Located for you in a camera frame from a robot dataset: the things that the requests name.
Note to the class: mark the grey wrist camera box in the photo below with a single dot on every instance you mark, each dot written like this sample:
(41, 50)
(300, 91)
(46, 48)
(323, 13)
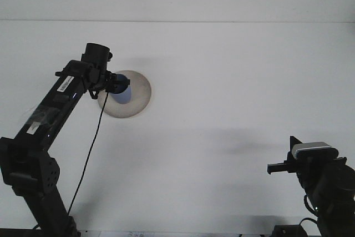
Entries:
(313, 149)

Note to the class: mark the pale round plate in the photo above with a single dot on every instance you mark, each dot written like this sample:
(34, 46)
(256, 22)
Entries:
(138, 101)

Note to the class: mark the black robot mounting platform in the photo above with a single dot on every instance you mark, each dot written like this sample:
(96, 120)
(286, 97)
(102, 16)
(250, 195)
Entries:
(11, 234)

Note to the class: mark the white printed paper sheet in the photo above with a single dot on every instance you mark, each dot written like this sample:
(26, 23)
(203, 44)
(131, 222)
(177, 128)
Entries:
(130, 234)

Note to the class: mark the pale blue cup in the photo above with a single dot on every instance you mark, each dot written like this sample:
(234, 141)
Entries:
(123, 96)

